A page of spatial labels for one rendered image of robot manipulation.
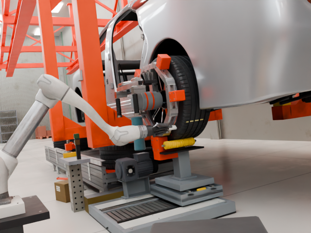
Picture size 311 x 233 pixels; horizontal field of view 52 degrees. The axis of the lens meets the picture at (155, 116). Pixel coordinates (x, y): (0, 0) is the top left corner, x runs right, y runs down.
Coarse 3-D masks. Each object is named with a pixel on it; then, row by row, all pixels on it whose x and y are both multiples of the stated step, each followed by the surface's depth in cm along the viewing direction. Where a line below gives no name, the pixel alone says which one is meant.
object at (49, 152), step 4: (48, 148) 544; (52, 148) 507; (88, 148) 559; (92, 148) 553; (96, 148) 547; (48, 152) 547; (52, 152) 509; (48, 156) 555; (52, 156) 513; (48, 160) 561; (52, 160) 518; (52, 164) 522
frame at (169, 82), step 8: (152, 64) 234; (144, 72) 251; (160, 72) 225; (168, 72) 226; (168, 80) 218; (168, 88) 218; (168, 96) 218; (168, 104) 219; (176, 104) 220; (144, 112) 264; (168, 112) 219; (176, 112) 220; (144, 120) 258; (168, 120) 222
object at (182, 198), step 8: (152, 184) 266; (208, 184) 238; (216, 184) 242; (152, 192) 262; (160, 192) 249; (168, 192) 236; (176, 192) 236; (184, 192) 228; (192, 192) 225; (200, 192) 228; (208, 192) 231; (216, 192) 234; (168, 200) 238; (176, 200) 227; (184, 200) 222; (192, 200) 225; (200, 200) 228
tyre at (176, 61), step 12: (156, 60) 246; (180, 60) 231; (180, 72) 221; (192, 72) 225; (180, 84) 218; (192, 84) 220; (192, 96) 219; (180, 108) 221; (192, 108) 220; (180, 120) 223; (192, 120) 224; (204, 120) 230; (180, 132) 228; (192, 132) 234
